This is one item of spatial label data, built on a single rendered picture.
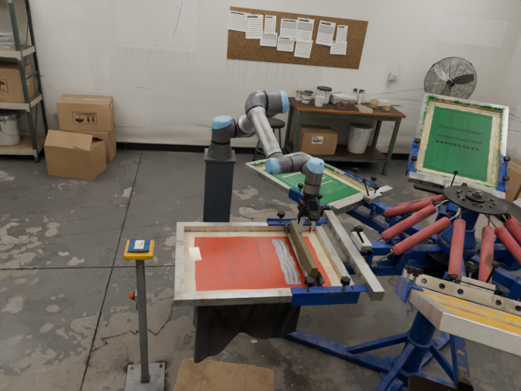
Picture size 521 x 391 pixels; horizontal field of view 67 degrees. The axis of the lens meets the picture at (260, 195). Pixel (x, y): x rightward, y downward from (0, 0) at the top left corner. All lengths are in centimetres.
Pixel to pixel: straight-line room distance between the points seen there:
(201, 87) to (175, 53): 52
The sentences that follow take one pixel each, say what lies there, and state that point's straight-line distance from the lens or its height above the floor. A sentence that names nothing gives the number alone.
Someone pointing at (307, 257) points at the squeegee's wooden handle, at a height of 106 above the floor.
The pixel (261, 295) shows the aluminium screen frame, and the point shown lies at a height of 99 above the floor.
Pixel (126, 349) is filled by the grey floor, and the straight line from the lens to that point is 281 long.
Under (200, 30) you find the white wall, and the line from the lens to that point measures 532.
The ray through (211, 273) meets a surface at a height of 96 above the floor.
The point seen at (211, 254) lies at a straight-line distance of 192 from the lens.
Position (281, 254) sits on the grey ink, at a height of 96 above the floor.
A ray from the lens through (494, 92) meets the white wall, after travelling 710.
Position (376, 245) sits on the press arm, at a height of 104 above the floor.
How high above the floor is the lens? 209
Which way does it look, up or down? 27 degrees down
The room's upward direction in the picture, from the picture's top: 7 degrees clockwise
